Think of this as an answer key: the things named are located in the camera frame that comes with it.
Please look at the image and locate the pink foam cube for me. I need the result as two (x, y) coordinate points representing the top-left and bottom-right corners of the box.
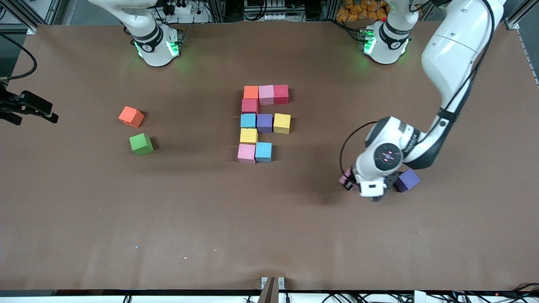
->
(258, 85), (275, 106)
(237, 144), (256, 165)
(339, 168), (354, 190)

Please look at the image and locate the green foam cube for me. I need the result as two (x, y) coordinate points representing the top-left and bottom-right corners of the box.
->
(129, 133), (154, 156)

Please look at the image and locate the paper table cover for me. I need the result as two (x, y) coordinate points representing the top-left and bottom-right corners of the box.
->
(0, 21), (539, 292)

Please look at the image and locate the pile of orange objects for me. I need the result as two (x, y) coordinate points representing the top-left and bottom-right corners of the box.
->
(336, 0), (388, 22)

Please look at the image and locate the white power strip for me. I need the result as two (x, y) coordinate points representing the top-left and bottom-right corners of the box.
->
(162, 0), (211, 24)

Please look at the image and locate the white equipment box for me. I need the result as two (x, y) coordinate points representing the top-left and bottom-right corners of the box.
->
(243, 0), (291, 21)

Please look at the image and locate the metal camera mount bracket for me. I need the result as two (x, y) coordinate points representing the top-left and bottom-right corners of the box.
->
(260, 276), (286, 303)

